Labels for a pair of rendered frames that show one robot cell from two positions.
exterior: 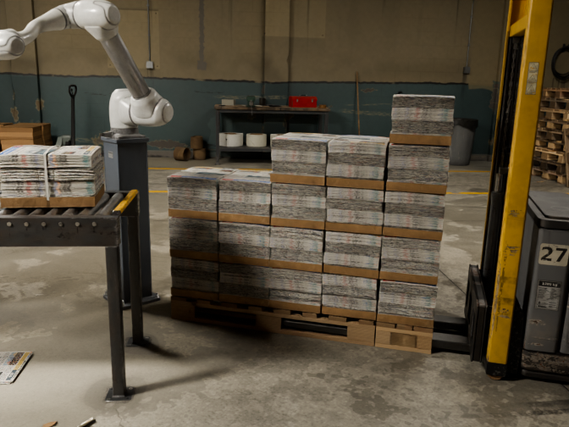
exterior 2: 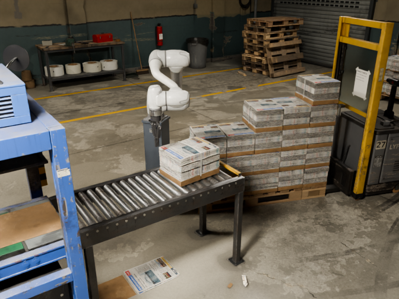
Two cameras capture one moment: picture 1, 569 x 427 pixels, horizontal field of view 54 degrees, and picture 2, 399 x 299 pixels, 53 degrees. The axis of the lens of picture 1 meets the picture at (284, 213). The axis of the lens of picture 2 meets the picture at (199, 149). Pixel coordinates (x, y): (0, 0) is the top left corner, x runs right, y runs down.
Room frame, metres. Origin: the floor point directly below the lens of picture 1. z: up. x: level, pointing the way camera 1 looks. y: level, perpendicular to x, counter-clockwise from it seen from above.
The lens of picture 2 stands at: (-0.06, 2.29, 2.21)
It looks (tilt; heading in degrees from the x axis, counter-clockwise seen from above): 23 degrees down; 331
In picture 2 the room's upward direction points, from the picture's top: straight up
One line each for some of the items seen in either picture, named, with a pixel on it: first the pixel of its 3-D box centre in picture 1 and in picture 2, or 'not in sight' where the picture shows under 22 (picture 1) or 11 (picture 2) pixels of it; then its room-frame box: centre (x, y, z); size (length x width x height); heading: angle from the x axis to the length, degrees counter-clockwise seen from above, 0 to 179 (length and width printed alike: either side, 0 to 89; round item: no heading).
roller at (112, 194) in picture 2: not in sight; (118, 200); (2.35, 1.62, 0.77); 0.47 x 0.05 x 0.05; 6
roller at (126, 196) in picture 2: not in sight; (126, 197); (2.36, 1.56, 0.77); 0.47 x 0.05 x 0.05; 6
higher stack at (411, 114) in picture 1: (413, 221); (311, 137); (2.85, -0.68, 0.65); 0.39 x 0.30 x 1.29; 166
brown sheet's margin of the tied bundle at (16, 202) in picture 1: (30, 195); (178, 174); (2.41, 1.12, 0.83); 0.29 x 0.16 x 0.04; 10
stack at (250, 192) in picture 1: (278, 249); (246, 164); (3.02, 0.03, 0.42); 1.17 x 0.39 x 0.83; 76
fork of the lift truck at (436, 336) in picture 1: (369, 330); (295, 193); (2.77, -0.47, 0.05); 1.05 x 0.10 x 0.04; 76
